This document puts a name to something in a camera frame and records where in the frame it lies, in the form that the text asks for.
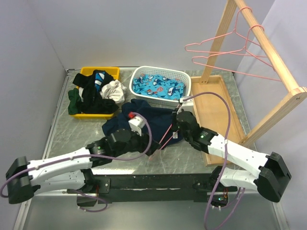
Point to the white plastic basket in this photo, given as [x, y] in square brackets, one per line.
[170, 73]

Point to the white crumpled garment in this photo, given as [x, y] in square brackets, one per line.
[115, 91]

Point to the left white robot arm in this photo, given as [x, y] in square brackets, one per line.
[25, 179]

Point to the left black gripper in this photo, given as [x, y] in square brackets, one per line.
[143, 146]

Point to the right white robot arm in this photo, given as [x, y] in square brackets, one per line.
[265, 173]

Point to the wooden clothes rack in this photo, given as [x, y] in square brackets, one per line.
[273, 105]

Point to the black garment with blue print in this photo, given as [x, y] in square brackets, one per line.
[92, 102]

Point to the blue shark print cloth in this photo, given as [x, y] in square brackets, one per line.
[158, 86]

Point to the dark green garment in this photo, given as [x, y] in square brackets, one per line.
[75, 101]

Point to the navy blue t shirt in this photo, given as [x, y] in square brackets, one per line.
[159, 120]

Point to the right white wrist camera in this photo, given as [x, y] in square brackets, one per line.
[186, 106]

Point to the yellow plastic bin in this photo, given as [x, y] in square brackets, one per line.
[87, 71]

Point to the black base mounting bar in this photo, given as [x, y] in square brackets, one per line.
[149, 187]

